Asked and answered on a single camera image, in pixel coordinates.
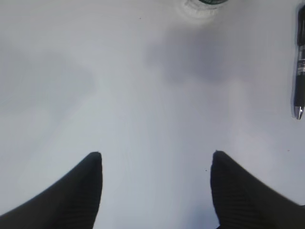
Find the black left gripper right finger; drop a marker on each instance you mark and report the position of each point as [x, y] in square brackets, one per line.
[241, 201]

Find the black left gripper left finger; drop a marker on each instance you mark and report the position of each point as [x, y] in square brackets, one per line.
[70, 203]

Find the black gel pen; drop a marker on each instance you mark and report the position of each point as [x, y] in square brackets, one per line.
[299, 92]

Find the clear water bottle green label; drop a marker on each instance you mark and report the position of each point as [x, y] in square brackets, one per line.
[200, 9]

